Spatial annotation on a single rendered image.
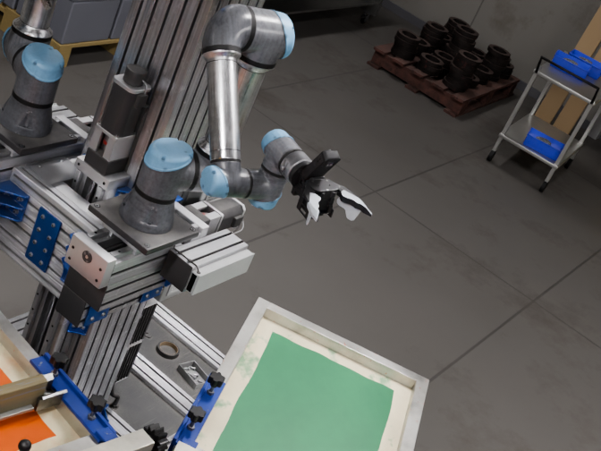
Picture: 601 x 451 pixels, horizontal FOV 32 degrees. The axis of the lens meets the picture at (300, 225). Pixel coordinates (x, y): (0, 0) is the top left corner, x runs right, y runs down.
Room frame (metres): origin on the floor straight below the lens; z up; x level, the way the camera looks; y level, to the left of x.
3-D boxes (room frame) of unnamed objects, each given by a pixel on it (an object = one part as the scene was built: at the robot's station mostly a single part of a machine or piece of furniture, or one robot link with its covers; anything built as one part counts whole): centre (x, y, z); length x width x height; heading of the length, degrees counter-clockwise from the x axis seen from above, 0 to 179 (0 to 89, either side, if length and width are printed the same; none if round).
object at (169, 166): (2.47, 0.39, 1.42); 0.13 x 0.12 x 0.14; 132
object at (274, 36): (2.55, 0.29, 1.63); 0.15 x 0.12 x 0.55; 132
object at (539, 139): (7.73, -1.39, 0.45); 0.98 x 0.56 x 0.91; 158
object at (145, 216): (2.46, 0.39, 1.31); 0.15 x 0.15 x 0.10
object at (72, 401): (1.98, 0.33, 0.98); 0.30 x 0.05 x 0.07; 58
